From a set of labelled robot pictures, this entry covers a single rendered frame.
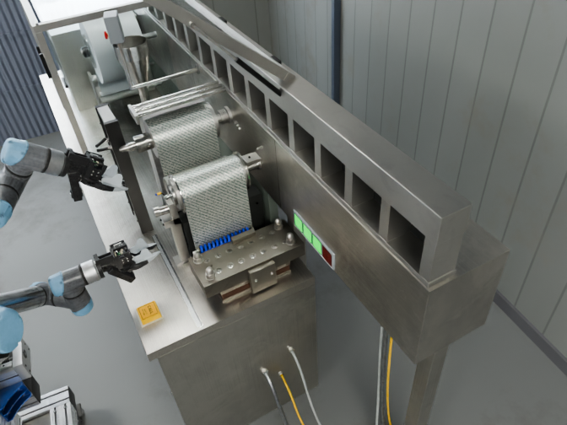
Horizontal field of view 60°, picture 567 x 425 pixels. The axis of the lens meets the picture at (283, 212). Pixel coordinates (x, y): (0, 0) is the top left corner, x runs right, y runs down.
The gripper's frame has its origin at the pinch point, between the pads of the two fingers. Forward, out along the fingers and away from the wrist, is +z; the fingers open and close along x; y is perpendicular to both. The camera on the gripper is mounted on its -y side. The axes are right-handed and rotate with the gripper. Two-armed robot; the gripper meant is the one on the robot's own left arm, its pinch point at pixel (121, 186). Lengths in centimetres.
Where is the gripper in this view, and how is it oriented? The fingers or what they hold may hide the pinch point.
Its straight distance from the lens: 168.6
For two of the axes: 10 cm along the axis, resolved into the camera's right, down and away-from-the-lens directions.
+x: -4.8, -5.6, 6.8
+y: 5.1, -8.0, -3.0
